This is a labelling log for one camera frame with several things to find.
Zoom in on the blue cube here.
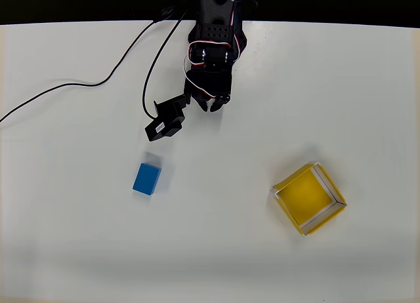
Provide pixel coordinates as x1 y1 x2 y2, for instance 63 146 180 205
132 162 162 197

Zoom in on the yellow paper box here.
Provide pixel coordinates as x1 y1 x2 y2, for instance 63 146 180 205
272 162 348 237

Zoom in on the black webcam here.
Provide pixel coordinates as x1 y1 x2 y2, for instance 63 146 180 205
144 93 192 142

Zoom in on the red white servo wire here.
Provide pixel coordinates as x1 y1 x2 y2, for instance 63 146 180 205
188 39 231 68
182 55 217 99

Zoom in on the black webcam cable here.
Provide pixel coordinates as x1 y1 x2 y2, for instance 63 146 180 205
0 1 198 124

